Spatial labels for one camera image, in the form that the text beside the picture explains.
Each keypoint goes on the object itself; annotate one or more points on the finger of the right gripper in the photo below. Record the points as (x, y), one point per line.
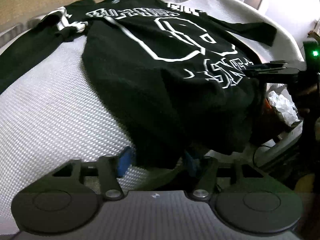
(265, 67)

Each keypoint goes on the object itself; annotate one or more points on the crumpled white paper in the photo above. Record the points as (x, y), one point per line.
(281, 101)

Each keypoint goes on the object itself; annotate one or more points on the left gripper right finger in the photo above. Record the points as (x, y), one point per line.
(200, 176)

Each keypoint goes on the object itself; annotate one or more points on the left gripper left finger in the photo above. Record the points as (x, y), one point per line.
(112, 168)

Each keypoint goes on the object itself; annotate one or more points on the black printed sweatshirt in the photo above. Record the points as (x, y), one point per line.
(173, 77)

